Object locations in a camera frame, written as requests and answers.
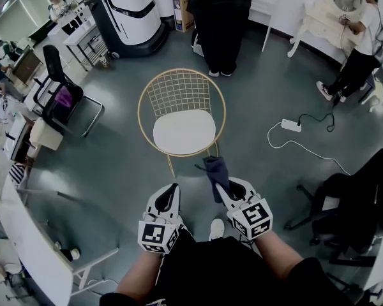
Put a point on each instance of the black swivel office chair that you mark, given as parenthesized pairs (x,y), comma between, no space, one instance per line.
(360,202)

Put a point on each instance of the black and white shoe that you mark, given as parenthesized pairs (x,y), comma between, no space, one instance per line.
(69,254)

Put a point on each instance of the person's white shoe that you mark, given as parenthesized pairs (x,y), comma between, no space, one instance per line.
(217,229)

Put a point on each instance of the large white black robot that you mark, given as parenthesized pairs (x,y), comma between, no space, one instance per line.
(131,14)

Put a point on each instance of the dark blue cloth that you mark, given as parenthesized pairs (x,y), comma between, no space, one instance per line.
(216,171)

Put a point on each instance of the person's right forearm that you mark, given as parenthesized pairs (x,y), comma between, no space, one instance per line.
(277,253)

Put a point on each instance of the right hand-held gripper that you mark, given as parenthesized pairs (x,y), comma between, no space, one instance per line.
(252,218)

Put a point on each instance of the plain white table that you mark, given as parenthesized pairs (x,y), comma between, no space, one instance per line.
(261,3)

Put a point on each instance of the long white desk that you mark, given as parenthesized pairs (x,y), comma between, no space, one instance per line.
(28,234)

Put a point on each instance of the white power strip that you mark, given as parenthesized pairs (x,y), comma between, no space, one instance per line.
(291,125)

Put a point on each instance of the cardboard box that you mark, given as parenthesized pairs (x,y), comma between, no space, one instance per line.
(182,8)

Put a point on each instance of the black cantilever office chair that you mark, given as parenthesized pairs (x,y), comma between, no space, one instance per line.
(52,65)

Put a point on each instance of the white cube stool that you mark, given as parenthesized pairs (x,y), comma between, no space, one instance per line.
(46,134)

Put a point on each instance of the ornate white dressing table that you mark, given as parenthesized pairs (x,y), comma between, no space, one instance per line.
(322,18)

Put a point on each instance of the white chair seat cushion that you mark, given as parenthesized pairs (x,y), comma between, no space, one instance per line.
(183,131)

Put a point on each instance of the person's left forearm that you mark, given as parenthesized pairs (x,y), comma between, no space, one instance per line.
(140,273)

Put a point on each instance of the person's black clothing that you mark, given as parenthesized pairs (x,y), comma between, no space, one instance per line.
(217,266)

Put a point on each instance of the white shelf cart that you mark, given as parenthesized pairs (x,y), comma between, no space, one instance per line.
(83,40)

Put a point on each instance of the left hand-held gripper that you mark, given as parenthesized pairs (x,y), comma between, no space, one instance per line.
(154,234)

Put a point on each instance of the purple cloth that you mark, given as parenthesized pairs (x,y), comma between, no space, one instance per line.
(64,96)

